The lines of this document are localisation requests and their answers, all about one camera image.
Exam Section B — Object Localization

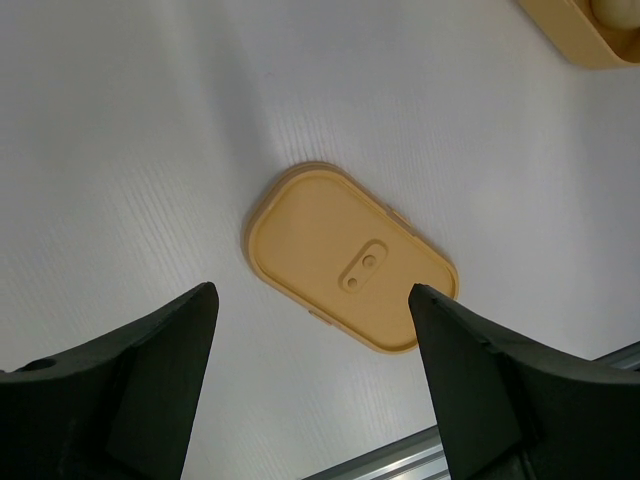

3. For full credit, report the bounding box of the yellow lunch box base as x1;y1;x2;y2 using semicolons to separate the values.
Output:
518;0;639;70

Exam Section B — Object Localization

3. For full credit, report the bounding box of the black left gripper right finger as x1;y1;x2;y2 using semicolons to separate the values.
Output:
408;284;639;479

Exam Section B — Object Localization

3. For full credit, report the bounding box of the yellow lunch box lid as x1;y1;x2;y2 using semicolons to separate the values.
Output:
243;162;460;354

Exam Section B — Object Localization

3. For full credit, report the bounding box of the round beige bun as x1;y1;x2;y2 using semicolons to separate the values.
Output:
590;0;640;30

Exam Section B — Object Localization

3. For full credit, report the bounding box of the aluminium rail frame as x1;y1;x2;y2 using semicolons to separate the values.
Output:
299;339;640;480

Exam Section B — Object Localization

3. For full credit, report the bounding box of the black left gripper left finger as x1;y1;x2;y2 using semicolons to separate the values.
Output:
1;282;219;479

